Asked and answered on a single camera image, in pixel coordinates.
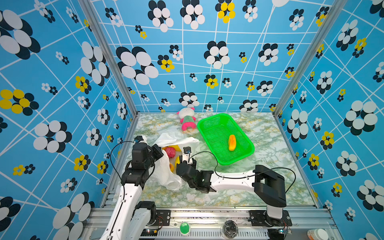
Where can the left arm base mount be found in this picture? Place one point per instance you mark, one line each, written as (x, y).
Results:
(158, 217)

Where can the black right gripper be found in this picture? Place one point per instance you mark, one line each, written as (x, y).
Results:
(179, 166)

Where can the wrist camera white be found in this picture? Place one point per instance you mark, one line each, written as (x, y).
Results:
(140, 140)
(186, 156)

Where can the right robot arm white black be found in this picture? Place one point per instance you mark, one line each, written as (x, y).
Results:
(264, 182)

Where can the yellow red peach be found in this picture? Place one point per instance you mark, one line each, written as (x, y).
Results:
(172, 167)

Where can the aluminium frame post right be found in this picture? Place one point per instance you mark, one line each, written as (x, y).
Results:
(320, 36)

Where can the round silver knob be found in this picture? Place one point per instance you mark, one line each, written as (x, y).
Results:
(229, 230)

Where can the aluminium front rail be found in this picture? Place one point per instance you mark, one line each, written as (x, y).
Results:
(206, 223)

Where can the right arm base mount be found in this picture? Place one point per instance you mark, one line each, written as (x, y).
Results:
(260, 218)

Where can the pink white plush toy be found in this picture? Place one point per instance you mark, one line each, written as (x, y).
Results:
(187, 118)

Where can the red lychee fruit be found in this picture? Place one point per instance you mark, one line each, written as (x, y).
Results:
(171, 152)

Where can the green push button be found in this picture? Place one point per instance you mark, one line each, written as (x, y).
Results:
(185, 229)

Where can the white plastic bag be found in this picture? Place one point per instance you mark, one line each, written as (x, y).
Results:
(171, 138)

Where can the aluminium frame post left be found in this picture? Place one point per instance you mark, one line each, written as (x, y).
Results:
(102, 41)

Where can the green plastic mesh basket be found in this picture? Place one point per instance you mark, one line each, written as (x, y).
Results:
(216, 130)

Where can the white orange container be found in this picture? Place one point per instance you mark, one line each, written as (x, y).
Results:
(317, 234)

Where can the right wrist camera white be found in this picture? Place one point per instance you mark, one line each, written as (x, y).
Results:
(186, 156)

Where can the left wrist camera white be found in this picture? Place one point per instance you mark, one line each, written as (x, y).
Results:
(140, 140)

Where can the aluminium frame post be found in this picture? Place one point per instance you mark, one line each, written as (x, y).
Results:
(102, 41)
(320, 36)

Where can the yellow lemon fruit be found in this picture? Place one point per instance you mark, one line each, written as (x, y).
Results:
(178, 160)

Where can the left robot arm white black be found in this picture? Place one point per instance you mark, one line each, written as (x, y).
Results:
(131, 215)

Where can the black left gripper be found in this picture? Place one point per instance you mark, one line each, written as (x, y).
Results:
(156, 151)

